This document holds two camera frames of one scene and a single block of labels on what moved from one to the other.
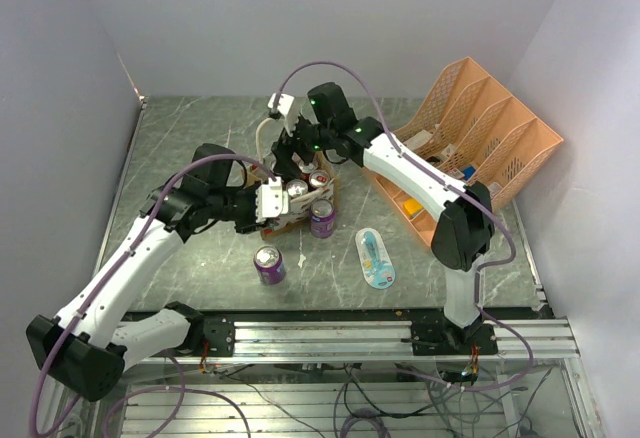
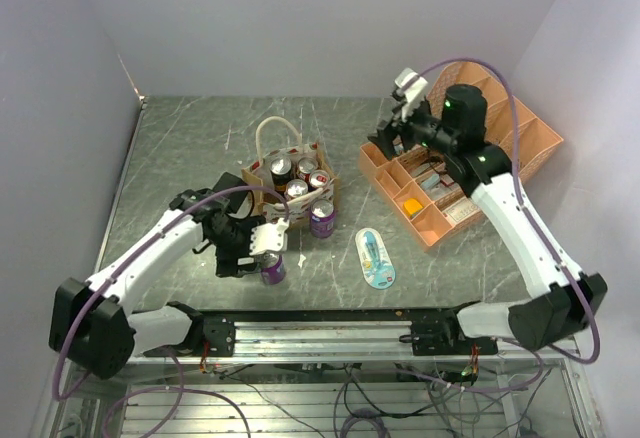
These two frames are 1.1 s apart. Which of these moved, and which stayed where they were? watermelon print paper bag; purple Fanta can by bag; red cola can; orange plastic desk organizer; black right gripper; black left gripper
Moved: black right gripper; black left gripper
Stayed: orange plastic desk organizer; watermelon print paper bag; purple Fanta can by bag; red cola can
